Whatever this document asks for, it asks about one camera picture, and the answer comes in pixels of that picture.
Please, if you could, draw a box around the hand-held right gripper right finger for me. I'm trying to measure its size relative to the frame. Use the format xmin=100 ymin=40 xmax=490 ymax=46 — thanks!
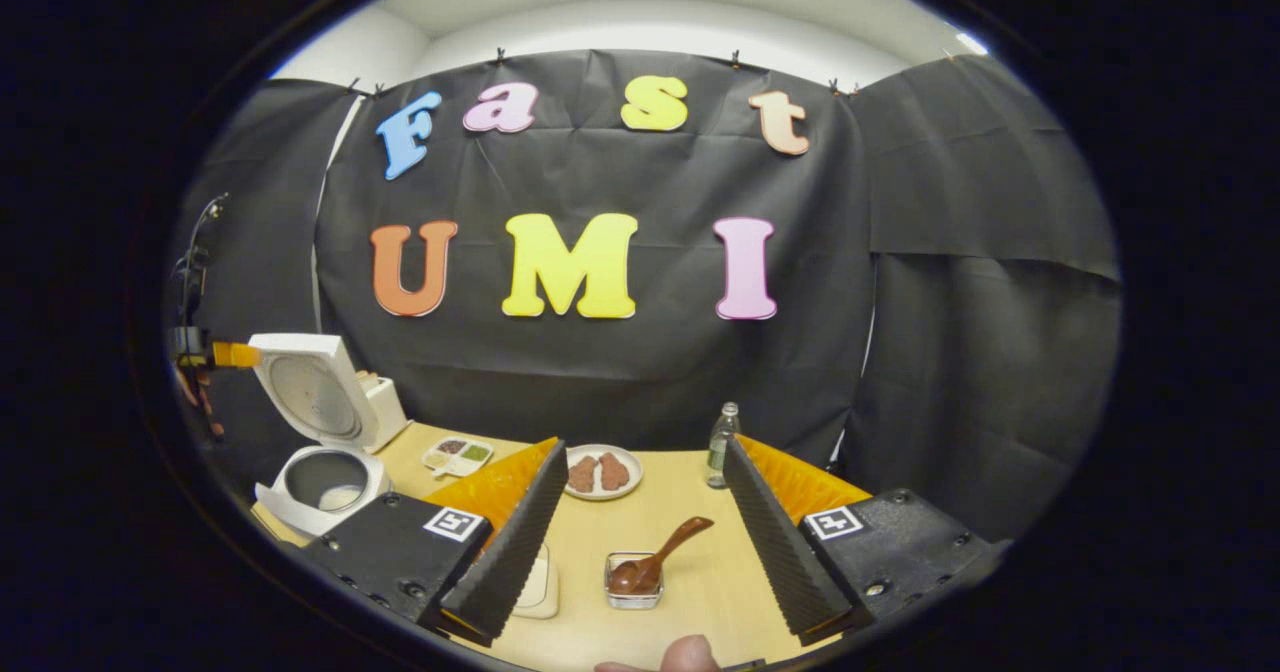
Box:
xmin=722 ymin=435 xmax=1011 ymax=648

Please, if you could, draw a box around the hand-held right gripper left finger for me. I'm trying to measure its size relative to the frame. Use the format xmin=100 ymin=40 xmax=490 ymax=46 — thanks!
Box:
xmin=300 ymin=439 xmax=569 ymax=648

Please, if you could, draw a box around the clear rice container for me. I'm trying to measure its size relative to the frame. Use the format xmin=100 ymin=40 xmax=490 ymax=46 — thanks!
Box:
xmin=512 ymin=542 xmax=561 ymax=620

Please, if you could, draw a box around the white rice cooker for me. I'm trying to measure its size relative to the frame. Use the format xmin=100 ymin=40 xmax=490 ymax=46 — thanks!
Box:
xmin=250 ymin=332 xmax=393 ymax=539

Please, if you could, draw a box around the brown wooden spoon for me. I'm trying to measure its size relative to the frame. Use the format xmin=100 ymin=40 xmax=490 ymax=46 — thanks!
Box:
xmin=608 ymin=517 xmax=716 ymax=596

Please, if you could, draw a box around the metal wire chopstick holder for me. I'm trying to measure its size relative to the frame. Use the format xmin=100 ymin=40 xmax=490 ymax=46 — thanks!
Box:
xmin=604 ymin=552 xmax=665 ymax=610

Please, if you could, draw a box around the white round plate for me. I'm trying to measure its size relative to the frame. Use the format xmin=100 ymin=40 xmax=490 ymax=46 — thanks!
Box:
xmin=563 ymin=444 xmax=644 ymax=501

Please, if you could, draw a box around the white divided condiment dish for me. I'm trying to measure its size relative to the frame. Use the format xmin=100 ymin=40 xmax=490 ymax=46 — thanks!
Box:
xmin=421 ymin=437 xmax=495 ymax=478

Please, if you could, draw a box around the green label water bottle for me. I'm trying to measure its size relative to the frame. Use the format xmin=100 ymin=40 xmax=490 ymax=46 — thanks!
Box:
xmin=706 ymin=402 xmax=741 ymax=490

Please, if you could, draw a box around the white toaster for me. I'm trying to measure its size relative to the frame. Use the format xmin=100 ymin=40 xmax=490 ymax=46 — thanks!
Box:
xmin=352 ymin=370 xmax=411 ymax=453

